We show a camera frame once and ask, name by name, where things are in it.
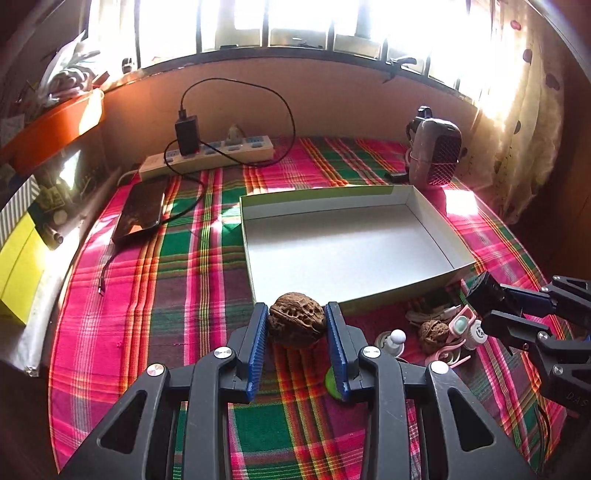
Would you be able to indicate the orange shelf tray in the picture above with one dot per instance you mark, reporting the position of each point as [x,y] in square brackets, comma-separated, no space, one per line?
[53,131]

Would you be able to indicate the small white knob bottle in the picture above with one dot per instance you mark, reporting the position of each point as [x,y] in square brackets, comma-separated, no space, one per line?
[392,342]

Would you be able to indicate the pink clip holder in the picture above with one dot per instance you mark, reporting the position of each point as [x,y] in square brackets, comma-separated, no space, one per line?
[451,354]

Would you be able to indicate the grey portable heater fan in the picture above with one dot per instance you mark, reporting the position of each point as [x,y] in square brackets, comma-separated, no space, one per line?
[434,152]

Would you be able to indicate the yellow box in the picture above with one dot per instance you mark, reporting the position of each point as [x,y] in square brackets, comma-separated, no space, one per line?
[23,261]

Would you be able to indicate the cream dotted curtain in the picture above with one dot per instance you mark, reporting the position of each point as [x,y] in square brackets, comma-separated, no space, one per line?
[518,62]

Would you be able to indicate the green cardboard box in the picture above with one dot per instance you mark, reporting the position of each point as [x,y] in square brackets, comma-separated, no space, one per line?
[360,246]

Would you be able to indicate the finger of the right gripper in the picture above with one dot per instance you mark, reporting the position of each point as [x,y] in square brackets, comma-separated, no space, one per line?
[487,295]
[516,332]

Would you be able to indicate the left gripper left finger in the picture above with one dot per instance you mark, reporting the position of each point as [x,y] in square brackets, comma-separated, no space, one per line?
[228,375]

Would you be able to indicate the plaid bed cloth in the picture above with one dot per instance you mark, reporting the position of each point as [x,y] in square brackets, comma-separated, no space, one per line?
[173,297]

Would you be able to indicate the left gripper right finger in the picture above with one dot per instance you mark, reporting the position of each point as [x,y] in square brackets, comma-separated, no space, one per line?
[365,374]

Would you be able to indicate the white plug on strip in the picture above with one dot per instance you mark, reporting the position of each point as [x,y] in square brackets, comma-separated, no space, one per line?
[235,135]

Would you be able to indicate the striped box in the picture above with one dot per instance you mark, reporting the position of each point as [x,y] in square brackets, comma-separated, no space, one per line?
[15,202]

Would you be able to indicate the beige power strip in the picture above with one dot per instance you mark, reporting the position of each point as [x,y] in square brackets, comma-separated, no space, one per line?
[250,150]

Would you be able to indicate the black smartphone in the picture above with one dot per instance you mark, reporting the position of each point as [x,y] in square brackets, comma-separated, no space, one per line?
[142,211]

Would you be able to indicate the brown walnut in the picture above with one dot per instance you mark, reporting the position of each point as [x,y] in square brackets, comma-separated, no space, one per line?
[296,321]
[433,335]

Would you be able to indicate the black charger adapter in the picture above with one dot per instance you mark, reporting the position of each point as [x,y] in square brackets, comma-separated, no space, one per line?
[187,136]

